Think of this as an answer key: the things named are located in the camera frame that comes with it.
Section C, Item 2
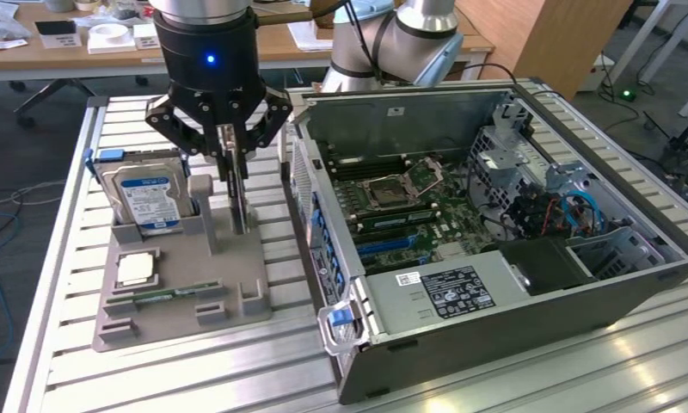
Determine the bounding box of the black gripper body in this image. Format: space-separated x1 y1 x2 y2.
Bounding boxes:
151 9 267 130

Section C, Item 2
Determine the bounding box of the black graphics card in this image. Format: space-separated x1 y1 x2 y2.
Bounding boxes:
217 124 254 237

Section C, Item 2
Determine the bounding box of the white labelled box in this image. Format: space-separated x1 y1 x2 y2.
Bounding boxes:
131 23 161 51

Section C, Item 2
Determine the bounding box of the hard disk with blue caddy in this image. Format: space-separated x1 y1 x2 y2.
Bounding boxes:
82 145 193 237

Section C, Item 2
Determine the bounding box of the flat white box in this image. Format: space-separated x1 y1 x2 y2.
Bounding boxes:
85 36 138 56

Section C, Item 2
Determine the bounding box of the stack of papers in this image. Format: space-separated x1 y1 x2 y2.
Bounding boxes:
286 19 334 53

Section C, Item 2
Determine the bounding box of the dark bag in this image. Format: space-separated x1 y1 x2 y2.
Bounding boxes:
110 3 143 21

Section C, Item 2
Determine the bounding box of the black chair base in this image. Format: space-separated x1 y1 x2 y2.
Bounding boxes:
10 77 98 128

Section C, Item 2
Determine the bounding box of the brown cardboard box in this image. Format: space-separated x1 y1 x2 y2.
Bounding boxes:
307 0 345 30

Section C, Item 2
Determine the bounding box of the wooden desk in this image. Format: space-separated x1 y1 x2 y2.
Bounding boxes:
0 0 494 83

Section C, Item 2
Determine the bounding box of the CPU socket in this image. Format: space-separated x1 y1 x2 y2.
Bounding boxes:
365 176 419 212

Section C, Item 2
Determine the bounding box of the white box with black top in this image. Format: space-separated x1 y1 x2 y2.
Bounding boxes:
35 20 82 49

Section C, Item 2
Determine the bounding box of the green RAM stick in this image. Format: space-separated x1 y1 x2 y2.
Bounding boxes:
109 281 222 305
355 209 438 230

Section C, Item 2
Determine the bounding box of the black expansion slot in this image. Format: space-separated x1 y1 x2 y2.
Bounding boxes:
351 226 414 244

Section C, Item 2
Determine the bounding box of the silver CPU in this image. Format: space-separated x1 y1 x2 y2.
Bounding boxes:
115 253 157 288

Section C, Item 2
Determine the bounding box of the grey parts rack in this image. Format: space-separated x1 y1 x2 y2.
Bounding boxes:
90 174 274 354

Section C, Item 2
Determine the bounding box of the blue expansion slot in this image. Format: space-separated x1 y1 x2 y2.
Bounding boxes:
355 234 421 258

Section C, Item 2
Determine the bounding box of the clear plastic bag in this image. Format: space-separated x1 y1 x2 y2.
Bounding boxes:
0 0 32 40

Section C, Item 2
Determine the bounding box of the green motherboard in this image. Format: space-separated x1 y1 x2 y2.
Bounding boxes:
314 141 500 276

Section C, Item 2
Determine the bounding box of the metal drive cage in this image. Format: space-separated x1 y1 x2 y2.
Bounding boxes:
466 96 552 225

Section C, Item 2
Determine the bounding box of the grey power supply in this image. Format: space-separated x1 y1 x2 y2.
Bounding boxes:
363 251 532 337

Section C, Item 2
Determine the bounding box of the wooden cabinet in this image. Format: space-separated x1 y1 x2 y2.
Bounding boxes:
454 0 634 99

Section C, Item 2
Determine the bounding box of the grey open PC case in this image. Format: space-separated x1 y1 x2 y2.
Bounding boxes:
274 77 688 406

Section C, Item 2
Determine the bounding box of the metal disk bay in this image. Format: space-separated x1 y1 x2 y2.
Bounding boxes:
564 225 666 280

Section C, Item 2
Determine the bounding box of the black tripod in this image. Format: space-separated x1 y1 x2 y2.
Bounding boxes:
641 96 688 182

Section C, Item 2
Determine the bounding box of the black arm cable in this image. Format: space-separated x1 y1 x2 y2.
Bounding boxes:
342 0 391 83

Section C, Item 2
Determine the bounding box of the white floor cable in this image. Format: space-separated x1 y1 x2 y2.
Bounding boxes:
0 180 63 207

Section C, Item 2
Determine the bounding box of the black power cable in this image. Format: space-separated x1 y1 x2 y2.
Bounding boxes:
446 63 520 89

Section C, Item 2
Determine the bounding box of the blue floor cable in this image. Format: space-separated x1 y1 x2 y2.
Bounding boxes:
0 206 22 371

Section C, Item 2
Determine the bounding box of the red wire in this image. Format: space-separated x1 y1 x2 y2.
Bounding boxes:
540 200 558 237

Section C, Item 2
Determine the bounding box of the blue wire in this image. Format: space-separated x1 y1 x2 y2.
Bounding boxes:
558 191 609 237

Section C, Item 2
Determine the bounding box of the white wall device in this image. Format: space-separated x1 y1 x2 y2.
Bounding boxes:
586 53 616 94

